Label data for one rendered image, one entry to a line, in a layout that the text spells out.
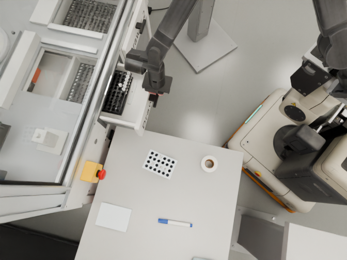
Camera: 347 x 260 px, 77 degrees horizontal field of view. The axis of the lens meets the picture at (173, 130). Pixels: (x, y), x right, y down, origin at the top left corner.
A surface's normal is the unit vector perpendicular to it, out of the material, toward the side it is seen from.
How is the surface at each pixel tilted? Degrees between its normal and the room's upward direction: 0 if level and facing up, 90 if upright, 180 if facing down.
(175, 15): 58
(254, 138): 0
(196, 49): 3
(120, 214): 0
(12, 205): 90
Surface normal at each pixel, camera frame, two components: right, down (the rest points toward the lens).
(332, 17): -0.39, 0.54
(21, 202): 0.97, 0.22
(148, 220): 0.00, -0.25
